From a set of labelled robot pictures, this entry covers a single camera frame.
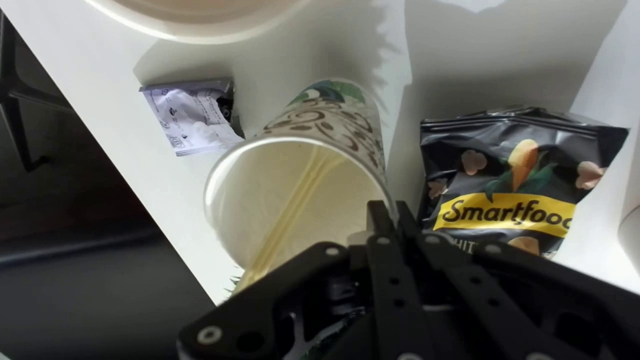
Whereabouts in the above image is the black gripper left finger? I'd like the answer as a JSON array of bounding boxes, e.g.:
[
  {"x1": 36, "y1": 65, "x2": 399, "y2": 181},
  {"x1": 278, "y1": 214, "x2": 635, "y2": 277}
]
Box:
[{"x1": 367, "y1": 201, "x2": 437, "y2": 360}]

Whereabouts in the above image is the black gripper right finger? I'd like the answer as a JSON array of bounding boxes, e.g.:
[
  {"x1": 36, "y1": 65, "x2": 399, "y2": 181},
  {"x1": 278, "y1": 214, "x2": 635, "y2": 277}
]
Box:
[{"x1": 397, "y1": 202, "x2": 589, "y2": 360}]

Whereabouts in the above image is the patterned paper cup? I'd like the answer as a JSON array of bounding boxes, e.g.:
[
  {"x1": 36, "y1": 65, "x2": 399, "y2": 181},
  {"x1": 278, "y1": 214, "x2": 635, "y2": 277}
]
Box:
[{"x1": 204, "y1": 78, "x2": 392, "y2": 272}]

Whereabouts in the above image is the white plate with food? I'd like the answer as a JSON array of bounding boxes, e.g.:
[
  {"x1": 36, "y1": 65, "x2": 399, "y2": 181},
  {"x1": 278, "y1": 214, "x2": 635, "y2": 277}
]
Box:
[{"x1": 86, "y1": 0, "x2": 311, "y2": 45}]

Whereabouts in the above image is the black Smartfood chip bag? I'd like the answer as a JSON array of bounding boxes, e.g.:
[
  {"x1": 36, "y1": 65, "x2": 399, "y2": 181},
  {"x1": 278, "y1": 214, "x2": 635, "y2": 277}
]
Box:
[{"x1": 418, "y1": 108, "x2": 629, "y2": 257}]

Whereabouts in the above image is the white main table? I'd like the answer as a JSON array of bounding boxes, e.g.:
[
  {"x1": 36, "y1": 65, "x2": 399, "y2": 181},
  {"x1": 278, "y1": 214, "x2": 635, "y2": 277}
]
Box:
[{"x1": 3, "y1": 0, "x2": 638, "y2": 303}]

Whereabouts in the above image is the small crumpled wrapper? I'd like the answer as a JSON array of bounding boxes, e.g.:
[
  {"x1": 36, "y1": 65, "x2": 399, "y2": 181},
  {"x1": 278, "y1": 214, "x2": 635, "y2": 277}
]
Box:
[{"x1": 140, "y1": 78, "x2": 244, "y2": 157}]

